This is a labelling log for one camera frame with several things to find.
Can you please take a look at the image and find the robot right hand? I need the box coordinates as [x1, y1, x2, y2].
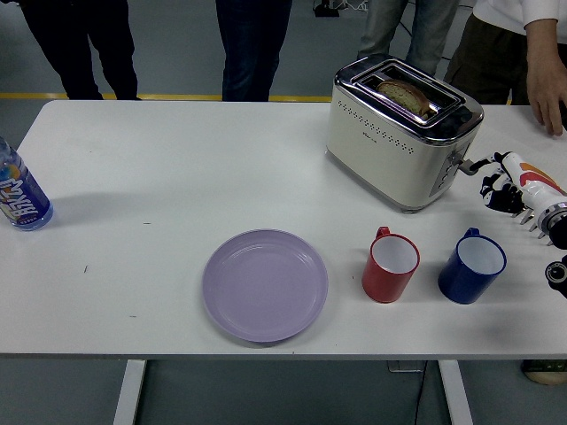
[469, 151, 567, 219]

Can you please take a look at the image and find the person's hand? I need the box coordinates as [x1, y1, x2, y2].
[525, 61, 567, 137]

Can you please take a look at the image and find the slice of brown bread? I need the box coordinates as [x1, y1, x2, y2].
[376, 79, 431, 119]

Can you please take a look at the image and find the cream and chrome toaster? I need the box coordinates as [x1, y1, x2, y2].
[324, 56, 485, 215]

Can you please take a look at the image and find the lilac round plate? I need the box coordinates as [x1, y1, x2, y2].
[201, 228, 330, 344]

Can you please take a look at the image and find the metal toast rack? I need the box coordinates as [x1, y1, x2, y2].
[511, 207, 557, 247]

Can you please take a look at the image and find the white paper sheet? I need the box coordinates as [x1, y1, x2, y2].
[458, 120, 548, 205]

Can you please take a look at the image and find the person in olive trousers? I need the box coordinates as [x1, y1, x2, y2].
[443, 0, 567, 106]

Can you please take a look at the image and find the blue enamel mug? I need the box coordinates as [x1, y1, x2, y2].
[437, 227, 507, 305]

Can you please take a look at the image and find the person in grey trousers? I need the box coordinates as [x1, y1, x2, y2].
[356, 0, 460, 76]

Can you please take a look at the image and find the red enamel mug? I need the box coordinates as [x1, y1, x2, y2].
[361, 226, 421, 305]

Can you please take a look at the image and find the black table control panel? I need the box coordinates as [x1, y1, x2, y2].
[522, 359, 567, 372]

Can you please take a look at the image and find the beige shoe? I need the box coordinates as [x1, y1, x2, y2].
[521, 369, 567, 386]

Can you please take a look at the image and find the grey box under table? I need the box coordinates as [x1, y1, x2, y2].
[388, 360, 427, 373]

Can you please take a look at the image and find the white table leg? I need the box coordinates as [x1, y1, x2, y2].
[113, 359, 148, 425]
[438, 359, 474, 425]

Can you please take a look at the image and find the black power strip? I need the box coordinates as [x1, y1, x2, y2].
[312, 0, 342, 18]

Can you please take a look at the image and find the person in blue jeans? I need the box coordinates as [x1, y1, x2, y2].
[215, 0, 293, 102]

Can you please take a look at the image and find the person in black trousers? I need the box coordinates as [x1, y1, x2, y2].
[19, 0, 139, 101]

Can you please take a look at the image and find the blue-label plastic drink bottle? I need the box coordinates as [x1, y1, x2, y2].
[0, 135, 55, 233]

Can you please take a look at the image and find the black cable under table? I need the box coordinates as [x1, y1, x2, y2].
[414, 360, 429, 425]

